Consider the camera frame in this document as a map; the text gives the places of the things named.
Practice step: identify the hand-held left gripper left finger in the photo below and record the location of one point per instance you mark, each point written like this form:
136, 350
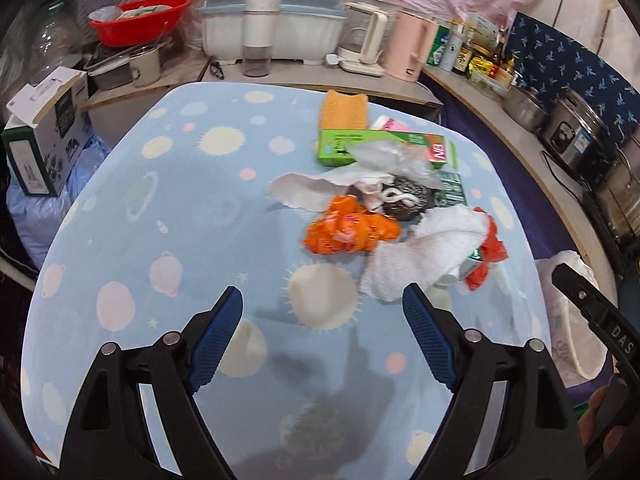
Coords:
217, 340

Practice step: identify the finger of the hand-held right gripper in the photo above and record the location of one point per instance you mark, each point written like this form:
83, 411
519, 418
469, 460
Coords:
600, 315

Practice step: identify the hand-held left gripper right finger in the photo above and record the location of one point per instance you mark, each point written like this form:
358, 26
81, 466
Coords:
430, 340

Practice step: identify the trash can with white liner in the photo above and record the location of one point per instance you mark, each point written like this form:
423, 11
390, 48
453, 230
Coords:
575, 320

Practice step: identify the white paper towel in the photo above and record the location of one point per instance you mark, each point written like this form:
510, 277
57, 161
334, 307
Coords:
425, 250

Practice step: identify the red plastic wrapper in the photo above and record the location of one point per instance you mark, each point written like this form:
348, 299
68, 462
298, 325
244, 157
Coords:
492, 245

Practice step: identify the orange plastic wrapper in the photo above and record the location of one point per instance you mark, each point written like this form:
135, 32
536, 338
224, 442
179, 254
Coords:
350, 230

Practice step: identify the steel wool scrubber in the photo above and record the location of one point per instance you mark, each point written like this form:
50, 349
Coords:
405, 200

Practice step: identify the green milk carton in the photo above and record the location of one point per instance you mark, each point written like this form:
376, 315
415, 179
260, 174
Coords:
452, 187

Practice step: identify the white tissue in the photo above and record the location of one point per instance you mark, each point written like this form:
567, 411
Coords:
310, 190

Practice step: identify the clear plastic bag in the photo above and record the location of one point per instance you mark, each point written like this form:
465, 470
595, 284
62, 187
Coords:
395, 157

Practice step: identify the green cardboard box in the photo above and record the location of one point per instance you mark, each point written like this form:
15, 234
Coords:
340, 149

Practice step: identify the large steel steamer pot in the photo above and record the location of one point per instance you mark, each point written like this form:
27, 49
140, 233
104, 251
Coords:
622, 195

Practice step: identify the blue planet print tablecloth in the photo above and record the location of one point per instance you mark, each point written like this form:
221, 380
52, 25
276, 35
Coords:
150, 210

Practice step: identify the steel rice cooker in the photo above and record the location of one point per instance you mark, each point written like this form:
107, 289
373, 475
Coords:
575, 130

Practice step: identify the blue plastic bag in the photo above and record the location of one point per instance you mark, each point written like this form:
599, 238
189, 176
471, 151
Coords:
45, 220

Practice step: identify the pink paper cup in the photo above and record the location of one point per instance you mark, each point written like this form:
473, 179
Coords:
392, 124

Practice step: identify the small steel pot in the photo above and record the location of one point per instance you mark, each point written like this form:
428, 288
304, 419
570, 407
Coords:
525, 107

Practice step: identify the orange sponge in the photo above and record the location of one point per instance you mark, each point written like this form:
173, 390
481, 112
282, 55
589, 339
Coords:
345, 110

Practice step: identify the blue leaf print curtain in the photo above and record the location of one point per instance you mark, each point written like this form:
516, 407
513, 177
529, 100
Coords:
565, 60

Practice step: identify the row of condiment bottles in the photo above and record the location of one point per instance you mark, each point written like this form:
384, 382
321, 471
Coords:
487, 67

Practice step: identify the printed cardboard box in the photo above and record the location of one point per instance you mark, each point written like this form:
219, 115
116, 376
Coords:
45, 125

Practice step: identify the white enamel pot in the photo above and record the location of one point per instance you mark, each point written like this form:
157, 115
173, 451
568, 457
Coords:
145, 67

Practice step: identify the steel tray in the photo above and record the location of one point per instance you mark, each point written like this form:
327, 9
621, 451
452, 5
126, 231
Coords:
107, 72

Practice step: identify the white bottle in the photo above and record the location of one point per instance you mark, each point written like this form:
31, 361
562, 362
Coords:
457, 50

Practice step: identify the green tin can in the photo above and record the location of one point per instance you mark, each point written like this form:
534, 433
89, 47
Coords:
436, 47

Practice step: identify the pink electric kettle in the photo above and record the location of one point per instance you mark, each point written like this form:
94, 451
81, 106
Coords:
410, 45

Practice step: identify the white power plug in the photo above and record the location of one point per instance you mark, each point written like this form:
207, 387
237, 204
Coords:
335, 59

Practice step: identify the white cardboard carton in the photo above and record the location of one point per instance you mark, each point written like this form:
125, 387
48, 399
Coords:
485, 27

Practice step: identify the white electric kettle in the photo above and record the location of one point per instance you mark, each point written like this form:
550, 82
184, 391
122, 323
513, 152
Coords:
367, 35

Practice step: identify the white dish rack with lid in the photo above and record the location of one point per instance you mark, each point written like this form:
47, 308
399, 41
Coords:
310, 35

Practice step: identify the red plastic basin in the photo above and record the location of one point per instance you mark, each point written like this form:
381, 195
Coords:
140, 25

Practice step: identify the large clear plastic bottle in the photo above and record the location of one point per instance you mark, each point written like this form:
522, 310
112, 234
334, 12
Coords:
55, 35

